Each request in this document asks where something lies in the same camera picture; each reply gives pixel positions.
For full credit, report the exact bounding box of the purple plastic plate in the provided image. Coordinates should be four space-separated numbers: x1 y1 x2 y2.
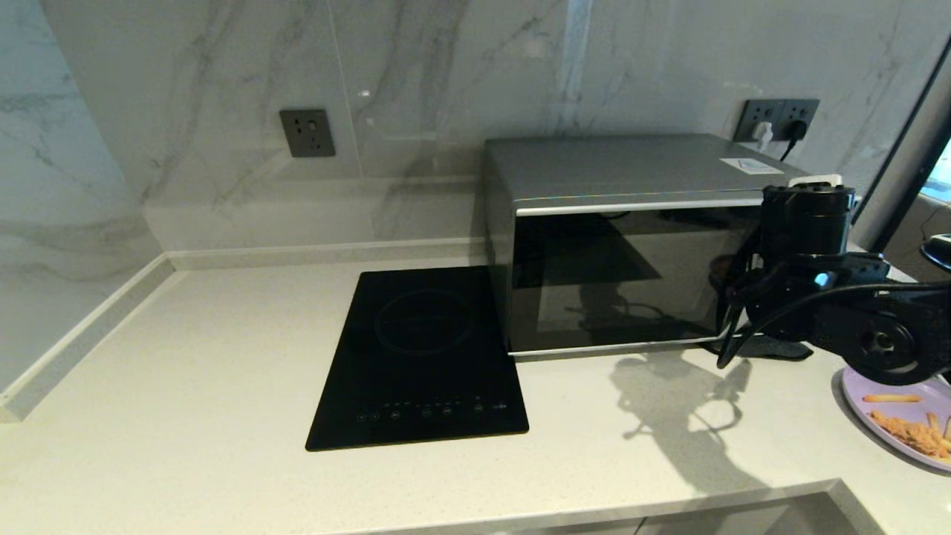
842 368 951 473

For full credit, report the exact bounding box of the grey double wall socket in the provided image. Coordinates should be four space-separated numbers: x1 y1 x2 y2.
734 99 820 143

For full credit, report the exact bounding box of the black power plug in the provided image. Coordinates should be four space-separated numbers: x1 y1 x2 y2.
780 119 808 161

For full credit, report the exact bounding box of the fried chicken piece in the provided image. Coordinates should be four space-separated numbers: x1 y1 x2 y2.
869 410 946 456

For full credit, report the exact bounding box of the dark cloth pad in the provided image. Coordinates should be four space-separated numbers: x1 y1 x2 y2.
706 334 814 363

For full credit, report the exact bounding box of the black induction cooktop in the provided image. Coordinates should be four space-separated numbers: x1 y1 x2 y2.
305 266 530 452

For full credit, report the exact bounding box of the white sticker label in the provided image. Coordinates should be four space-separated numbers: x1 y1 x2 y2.
719 157 785 176

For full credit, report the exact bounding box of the black round stool seat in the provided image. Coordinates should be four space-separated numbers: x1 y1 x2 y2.
921 235 951 272

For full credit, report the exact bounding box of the grey single wall socket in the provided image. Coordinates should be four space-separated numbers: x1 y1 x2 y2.
279 109 336 158

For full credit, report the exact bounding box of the silver microwave oven body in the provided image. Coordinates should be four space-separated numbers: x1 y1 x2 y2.
483 134 857 359

